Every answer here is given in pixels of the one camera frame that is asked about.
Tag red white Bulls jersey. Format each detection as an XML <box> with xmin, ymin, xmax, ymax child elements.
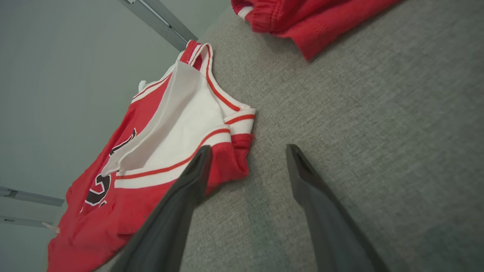
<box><xmin>41</xmin><ymin>40</ymin><xmax>256</xmax><ymax>272</ymax></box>

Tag grey fabric sofa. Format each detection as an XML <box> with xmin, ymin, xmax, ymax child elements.
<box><xmin>93</xmin><ymin>0</ymin><xmax>484</xmax><ymax>272</ymax></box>

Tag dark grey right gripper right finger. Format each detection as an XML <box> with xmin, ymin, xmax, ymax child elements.
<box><xmin>285</xmin><ymin>144</ymin><xmax>390</xmax><ymax>272</ymax></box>

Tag red Bulls shorts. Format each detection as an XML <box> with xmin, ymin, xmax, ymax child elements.
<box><xmin>231</xmin><ymin>0</ymin><xmax>401</xmax><ymax>61</ymax></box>

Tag grey partition post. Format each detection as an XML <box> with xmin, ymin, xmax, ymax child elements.
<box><xmin>119</xmin><ymin>0</ymin><xmax>198</xmax><ymax>52</ymax></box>
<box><xmin>0</xmin><ymin>186</ymin><xmax>65</xmax><ymax>228</ymax></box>

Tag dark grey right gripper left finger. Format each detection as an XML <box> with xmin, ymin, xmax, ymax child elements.
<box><xmin>110</xmin><ymin>145</ymin><xmax>213</xmax><ymax>272</ymax></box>

